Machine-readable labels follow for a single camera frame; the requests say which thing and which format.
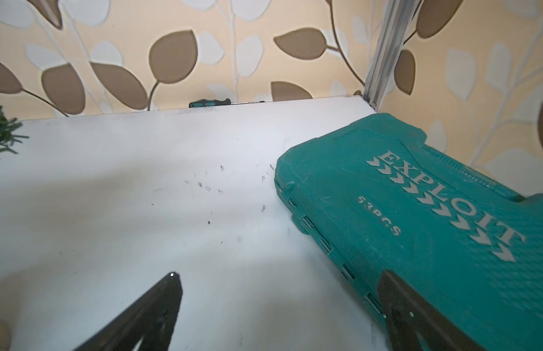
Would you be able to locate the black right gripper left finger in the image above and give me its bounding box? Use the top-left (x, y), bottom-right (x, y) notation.
top-left (76, 272), bottom-right (183, 350)

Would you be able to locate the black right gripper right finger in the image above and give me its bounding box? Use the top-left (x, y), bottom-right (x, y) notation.
top-left (377, 270), bottom-right (484, 350)

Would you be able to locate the small green christmas tree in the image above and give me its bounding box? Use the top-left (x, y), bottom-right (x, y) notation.
top-left (0, 105), bottom-right (30, 154)

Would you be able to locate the green plastic tool case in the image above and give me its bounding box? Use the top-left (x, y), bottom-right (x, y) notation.
top-left (274, 113), bottom-right (543, 350)

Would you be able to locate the green handled screwdriver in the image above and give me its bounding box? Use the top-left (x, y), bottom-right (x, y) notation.
top-left (188, 98), bottom-right (264, 108)

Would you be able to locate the aluminium frame post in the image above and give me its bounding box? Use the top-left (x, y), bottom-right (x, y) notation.
top-left (362, 1), bottom-right (420, 112)

